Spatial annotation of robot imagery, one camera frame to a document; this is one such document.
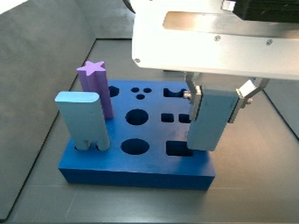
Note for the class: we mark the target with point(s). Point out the black curved fixture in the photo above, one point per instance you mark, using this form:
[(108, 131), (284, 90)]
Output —
[(172, 71)]

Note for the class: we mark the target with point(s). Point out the light blue rectangular block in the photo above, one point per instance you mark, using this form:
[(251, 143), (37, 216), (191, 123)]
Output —
[(216, 105)]

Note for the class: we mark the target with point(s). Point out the purple star peg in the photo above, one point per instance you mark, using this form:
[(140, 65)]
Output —
[(93, 81)]

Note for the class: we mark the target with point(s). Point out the dark blue shape board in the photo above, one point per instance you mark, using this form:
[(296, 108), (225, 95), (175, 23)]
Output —
[(148, 155)]

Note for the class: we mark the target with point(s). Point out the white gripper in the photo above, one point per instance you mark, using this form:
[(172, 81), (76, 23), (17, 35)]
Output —
[(196, 36)]

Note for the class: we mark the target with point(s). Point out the light blue arch peg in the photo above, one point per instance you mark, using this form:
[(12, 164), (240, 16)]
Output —
[(81, 113)]

